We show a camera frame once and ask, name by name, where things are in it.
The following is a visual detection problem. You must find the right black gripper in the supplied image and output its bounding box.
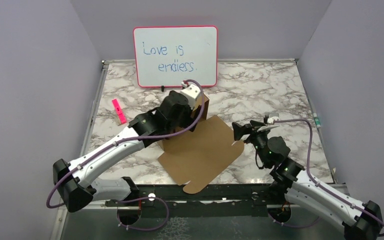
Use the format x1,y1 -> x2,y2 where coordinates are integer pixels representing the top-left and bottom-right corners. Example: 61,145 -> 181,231
232,119 -> 272,167

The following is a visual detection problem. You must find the brown cardboard box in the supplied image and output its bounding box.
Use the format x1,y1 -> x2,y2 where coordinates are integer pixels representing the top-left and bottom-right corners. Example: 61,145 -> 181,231
157,96 -> 245,195

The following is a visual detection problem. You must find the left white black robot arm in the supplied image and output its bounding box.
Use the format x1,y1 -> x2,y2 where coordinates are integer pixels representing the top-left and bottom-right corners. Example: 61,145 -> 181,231
50,85 -> 204,213

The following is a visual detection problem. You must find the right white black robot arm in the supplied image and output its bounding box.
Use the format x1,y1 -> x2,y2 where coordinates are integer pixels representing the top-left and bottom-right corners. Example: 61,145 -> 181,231
232,117 -> 384,240

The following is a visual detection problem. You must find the pink marker pen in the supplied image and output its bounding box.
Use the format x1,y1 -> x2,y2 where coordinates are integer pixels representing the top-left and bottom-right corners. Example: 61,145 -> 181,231
111,98 -> 127,125

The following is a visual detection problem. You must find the pink framed whiteboard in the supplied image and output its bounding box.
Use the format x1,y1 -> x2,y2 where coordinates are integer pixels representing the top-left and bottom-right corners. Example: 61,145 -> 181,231
132,25 -> 218,89

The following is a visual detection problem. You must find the green white marker pen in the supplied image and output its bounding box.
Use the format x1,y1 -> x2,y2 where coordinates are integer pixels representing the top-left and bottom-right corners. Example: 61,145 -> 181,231
312,112 -> 321,129

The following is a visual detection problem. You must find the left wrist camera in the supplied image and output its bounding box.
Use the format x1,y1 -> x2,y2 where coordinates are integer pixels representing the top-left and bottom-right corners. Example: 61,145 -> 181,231
180,82 -> 202,110

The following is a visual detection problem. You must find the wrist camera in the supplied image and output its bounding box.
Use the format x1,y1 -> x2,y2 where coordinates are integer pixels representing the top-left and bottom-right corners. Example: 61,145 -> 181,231
256,113 -> 280,132
180,82 -> 202,110

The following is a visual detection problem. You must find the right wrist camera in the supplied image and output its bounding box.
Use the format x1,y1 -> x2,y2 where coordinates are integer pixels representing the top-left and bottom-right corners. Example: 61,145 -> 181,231
256,113 -> 280,132

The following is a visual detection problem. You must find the aluminium front rail frame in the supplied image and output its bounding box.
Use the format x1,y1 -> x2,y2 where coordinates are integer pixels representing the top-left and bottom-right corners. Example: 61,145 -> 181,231
49,184 -> 354,240

